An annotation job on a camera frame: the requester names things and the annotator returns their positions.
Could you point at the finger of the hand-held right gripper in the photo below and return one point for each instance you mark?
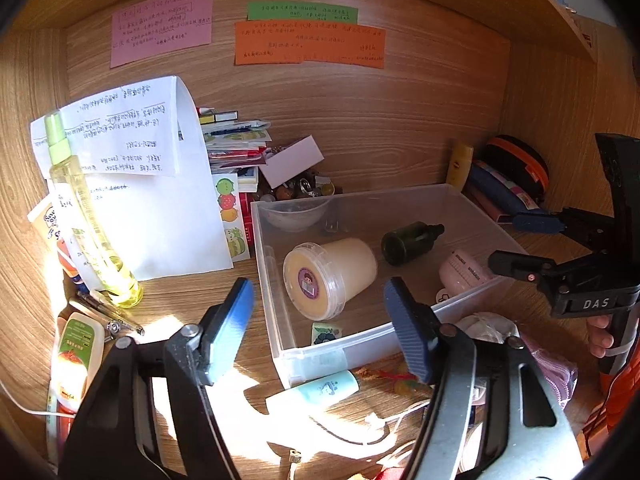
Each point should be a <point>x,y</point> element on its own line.
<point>537,221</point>
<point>520,265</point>

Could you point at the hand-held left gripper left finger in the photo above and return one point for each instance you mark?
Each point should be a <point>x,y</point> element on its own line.
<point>234,320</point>

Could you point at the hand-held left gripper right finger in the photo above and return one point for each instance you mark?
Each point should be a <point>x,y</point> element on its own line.
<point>407,330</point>

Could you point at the white round plastic jar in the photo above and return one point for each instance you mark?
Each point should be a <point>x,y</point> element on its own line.
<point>330,275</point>

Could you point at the clear plastic storage box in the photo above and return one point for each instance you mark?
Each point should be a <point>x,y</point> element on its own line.
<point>360,210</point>

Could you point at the person's right forearm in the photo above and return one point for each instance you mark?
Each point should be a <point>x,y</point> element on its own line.
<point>615,400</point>

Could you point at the wooden desktop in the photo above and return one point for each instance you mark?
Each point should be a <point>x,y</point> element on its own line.
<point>190,295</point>

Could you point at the person's right hand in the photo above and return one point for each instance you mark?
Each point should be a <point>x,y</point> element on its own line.
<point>599,336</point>

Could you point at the gourd charm with red tassel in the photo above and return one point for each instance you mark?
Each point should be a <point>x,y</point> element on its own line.
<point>400,382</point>

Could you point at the dark blue pencil pouch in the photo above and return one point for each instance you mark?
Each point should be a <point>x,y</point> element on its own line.
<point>495,187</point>

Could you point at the small pink plastic gadget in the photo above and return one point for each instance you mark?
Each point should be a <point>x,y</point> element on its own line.
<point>465,270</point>

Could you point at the black orange zip case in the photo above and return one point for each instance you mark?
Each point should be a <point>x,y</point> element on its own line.
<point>520,160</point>

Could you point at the white cloth pouch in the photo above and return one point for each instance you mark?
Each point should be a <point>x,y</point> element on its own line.
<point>487,327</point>

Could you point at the small flower sticker card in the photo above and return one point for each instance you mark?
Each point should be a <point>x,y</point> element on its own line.
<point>327,334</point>

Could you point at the dark green dropper bottle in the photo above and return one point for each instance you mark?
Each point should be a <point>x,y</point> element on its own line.
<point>405,245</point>

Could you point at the yellow tube bottle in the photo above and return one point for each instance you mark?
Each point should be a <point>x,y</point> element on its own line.
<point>460,165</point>

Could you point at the fruit sticker sheet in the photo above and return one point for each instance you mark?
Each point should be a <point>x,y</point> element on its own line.
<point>231,220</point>

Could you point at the mint green tube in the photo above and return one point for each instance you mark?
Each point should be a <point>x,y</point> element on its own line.
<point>315,391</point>

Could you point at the pink purple knit cloth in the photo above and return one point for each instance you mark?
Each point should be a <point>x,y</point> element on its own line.
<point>550,375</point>

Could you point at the clear plastic bowl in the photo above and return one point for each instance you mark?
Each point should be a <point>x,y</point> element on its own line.
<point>295,212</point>

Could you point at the metal pen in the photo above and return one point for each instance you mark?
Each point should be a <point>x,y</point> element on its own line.
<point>107,315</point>

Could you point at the white handwritten paper sheets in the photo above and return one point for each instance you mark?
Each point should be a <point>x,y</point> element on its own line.
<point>165,210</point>

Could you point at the white green tube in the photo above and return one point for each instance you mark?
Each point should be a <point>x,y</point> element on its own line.
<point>75,360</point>

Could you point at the small white cardboard box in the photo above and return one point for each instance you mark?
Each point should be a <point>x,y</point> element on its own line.
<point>292,160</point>

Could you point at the stack of books and cards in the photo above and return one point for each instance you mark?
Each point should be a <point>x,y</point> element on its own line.
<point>235,140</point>

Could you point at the yellow-green spray bottle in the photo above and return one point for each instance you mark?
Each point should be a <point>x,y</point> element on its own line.
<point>85,210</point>

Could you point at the white cartoon cream tube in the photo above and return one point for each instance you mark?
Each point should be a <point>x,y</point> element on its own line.
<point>50,225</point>

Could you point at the orange paper note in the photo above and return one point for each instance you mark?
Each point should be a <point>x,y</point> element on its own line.
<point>310,42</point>

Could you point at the pink paper note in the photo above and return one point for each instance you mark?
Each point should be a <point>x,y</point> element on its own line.
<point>160,25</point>

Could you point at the green paper note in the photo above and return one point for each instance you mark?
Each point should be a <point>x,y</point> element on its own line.
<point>300,11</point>

